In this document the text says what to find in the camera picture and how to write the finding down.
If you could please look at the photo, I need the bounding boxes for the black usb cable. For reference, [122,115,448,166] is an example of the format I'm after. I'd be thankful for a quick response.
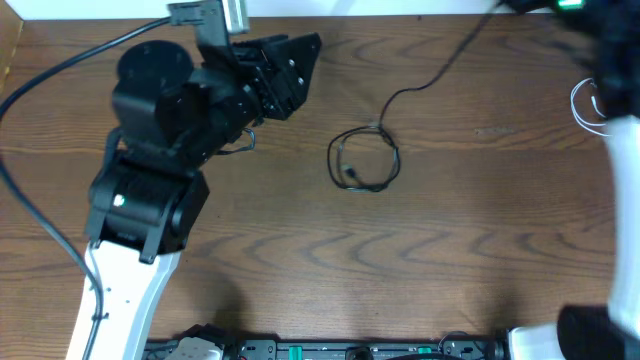
[327,12,496,194]

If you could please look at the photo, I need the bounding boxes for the white usb cable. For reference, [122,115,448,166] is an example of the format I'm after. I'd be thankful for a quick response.
[569,77,614,138]

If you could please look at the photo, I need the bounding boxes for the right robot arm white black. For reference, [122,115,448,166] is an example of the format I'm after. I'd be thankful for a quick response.
[486,0,639,359]

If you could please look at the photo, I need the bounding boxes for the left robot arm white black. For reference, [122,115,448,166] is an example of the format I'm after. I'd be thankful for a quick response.
[67,1,322,359]

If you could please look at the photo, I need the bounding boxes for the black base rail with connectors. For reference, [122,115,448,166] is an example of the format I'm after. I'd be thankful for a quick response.
[142,324,511,360]

